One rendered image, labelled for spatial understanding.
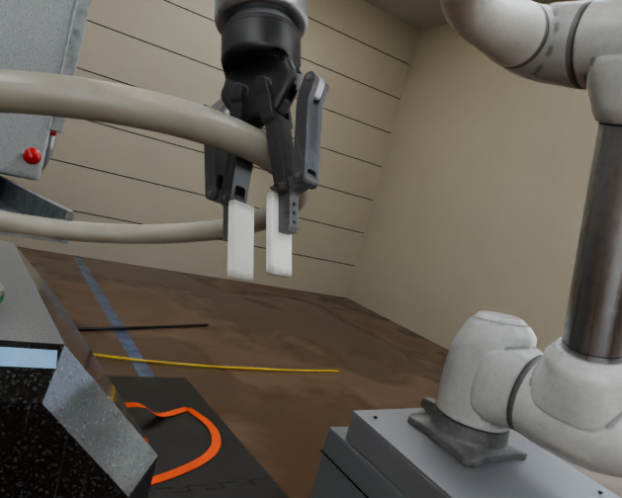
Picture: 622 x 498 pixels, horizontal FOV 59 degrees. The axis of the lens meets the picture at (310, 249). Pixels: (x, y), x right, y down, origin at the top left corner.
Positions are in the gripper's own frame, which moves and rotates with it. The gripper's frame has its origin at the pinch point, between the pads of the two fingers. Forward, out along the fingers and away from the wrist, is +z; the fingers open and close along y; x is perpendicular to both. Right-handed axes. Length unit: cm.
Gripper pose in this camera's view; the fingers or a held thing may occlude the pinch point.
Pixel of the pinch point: (259, 239)
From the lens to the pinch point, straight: 48.3
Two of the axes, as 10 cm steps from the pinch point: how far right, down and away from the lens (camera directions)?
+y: -8.6, 1.1, 5.0
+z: 0.1, 9.8, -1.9
